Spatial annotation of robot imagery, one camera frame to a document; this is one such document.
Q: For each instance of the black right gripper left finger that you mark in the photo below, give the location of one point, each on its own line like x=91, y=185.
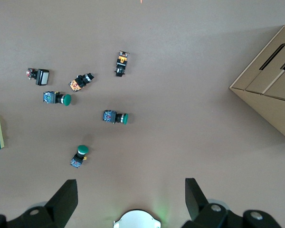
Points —
x=59, y=202

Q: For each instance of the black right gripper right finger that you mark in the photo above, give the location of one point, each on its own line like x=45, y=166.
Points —
x=196, y=197

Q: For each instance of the green pushbutton blue block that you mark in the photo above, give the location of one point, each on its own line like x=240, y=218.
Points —
x=82, y=150
x=114, y=116
x=59, y=98

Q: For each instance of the brown cardboard box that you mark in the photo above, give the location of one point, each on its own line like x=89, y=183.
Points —
x=263, y=95

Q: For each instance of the black square pushbutton red terminals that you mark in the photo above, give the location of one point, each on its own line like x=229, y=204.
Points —
x=41, y=77

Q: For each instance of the black selector switch orange block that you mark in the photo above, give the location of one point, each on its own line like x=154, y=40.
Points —
x=79, y=83
x=121, y=63

